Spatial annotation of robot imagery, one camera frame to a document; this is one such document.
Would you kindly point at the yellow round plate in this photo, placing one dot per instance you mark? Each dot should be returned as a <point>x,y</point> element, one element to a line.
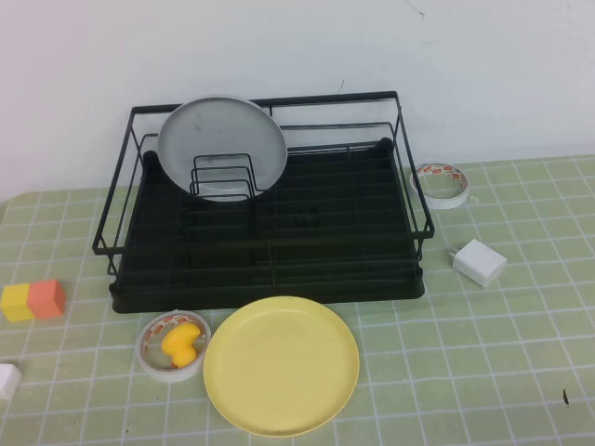
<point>279,367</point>

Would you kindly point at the grey round plate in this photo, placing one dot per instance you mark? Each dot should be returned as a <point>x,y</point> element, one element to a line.
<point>218,135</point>

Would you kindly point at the black plastic drip tray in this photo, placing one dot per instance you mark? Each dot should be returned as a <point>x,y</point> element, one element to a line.
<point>232,302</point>

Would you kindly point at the white tape roll red print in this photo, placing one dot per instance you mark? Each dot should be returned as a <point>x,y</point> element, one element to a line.
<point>173,376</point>
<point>439,203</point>

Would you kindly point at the yellow rubber duck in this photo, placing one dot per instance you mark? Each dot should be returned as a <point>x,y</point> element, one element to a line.
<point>179,341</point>

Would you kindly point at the white charger adapter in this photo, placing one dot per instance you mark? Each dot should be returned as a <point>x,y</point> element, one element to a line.
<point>479,262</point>

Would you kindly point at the green checkered tablecloth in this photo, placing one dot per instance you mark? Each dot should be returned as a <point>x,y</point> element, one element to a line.
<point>465,348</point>

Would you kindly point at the orange cube block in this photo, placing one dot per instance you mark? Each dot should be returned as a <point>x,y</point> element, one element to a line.
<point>44,299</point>

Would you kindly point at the yellow cube block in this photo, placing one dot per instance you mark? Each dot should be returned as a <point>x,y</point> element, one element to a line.
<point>14,302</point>

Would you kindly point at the white block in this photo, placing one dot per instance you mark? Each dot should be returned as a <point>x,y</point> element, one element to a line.
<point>7,381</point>

